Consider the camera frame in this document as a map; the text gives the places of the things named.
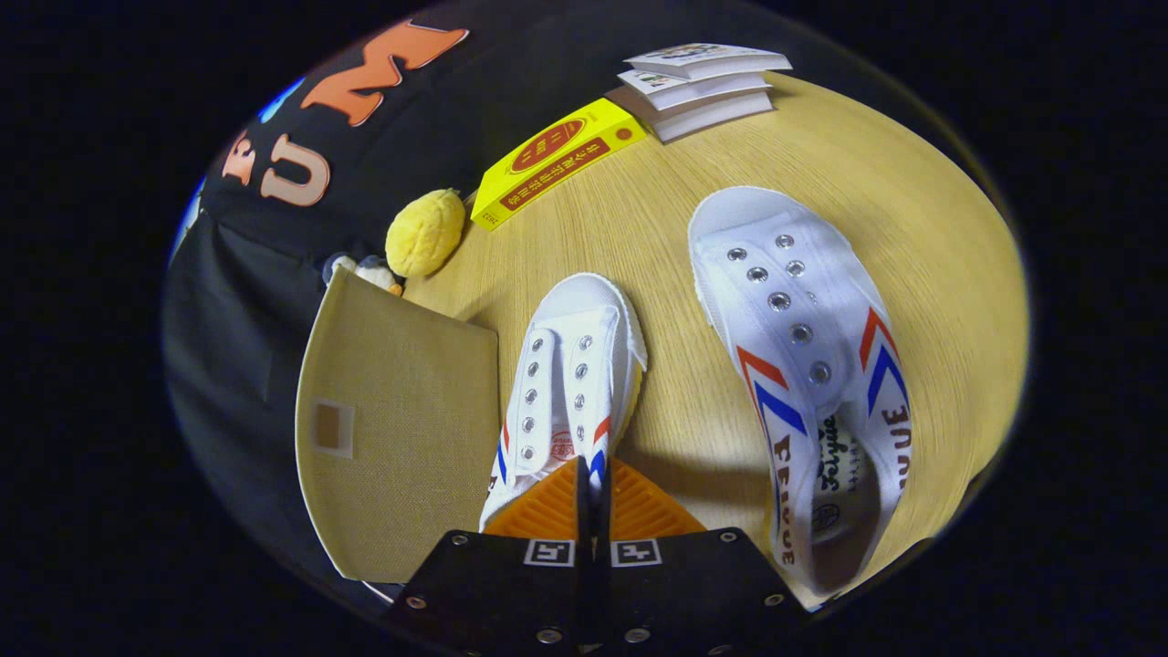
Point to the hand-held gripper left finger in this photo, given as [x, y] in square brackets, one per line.
[493, 593]

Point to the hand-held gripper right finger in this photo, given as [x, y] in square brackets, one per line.
[693, 593]

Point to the beige fabric storage box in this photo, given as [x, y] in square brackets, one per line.
[401, 438]

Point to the white canvas shoe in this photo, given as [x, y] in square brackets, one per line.
[785, 301]
[575, 365]

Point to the penguin plush toy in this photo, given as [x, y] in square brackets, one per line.
[370, 271]

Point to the yellow round plush toy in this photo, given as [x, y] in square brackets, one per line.
[424, 233]

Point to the yellow book with red circle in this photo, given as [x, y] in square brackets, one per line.
[557, 160]

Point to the illustrated white book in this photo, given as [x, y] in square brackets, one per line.
[703, 57]
[703, 89]

